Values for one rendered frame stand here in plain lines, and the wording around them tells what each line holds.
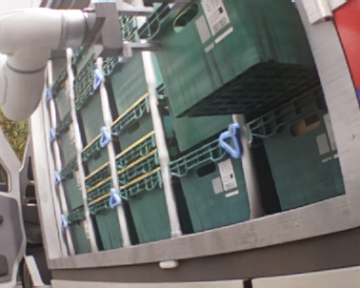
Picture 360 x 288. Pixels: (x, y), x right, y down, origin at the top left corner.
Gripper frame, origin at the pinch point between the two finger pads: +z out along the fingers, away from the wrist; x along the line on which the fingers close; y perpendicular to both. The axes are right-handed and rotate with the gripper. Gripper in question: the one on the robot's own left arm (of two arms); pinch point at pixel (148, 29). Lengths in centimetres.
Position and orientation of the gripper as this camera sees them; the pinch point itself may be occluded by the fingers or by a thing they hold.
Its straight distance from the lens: 113.6
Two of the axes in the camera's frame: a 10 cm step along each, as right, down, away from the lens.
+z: 8.7, -0.9, 4.9
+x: 2.0, 9.6, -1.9
